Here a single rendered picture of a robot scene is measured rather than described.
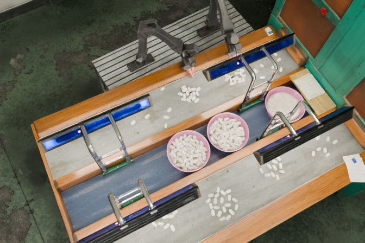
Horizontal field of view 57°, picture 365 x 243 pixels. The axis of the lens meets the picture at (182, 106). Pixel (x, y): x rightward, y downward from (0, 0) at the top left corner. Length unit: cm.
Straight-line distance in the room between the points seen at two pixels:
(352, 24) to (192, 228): 143
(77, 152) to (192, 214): 79
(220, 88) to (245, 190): 70
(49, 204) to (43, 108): 86
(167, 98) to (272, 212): 96
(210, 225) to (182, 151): 46
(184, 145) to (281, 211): 68
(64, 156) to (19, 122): 114
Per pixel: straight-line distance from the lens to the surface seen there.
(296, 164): 222
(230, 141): 216
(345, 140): 240
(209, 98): 227
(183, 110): 221
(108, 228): 168
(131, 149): 209
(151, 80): 229
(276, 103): 234
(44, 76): 341
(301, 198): 214
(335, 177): 226
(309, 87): 244
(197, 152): 211
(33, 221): 295
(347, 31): 216
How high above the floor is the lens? 273
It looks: 64 degrees down
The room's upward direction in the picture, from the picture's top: 4 degrees clockwise
